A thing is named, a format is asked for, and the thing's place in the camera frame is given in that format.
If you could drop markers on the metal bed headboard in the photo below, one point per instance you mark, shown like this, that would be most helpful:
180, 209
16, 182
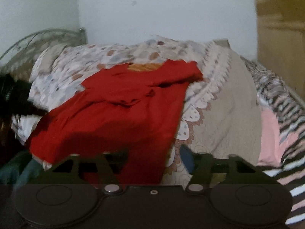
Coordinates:
20, 58

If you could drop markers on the wooden wardrobe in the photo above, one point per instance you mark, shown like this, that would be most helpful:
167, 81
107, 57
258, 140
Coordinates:
281, 40

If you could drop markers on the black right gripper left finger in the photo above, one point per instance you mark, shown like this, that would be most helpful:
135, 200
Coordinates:
101, 170

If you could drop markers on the orange garment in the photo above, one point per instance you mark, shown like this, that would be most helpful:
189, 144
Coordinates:
144, 67

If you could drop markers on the red garment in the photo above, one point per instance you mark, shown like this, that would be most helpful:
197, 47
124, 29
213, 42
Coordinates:
120, 110

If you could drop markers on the zebra striped pink sheet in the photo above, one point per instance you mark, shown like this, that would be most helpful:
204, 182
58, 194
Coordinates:
288, 169

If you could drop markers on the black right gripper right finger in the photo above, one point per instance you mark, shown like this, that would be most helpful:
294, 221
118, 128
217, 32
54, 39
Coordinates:
236, 170

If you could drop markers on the patterned circle print quilt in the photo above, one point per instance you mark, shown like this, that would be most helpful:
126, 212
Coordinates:
220, 114

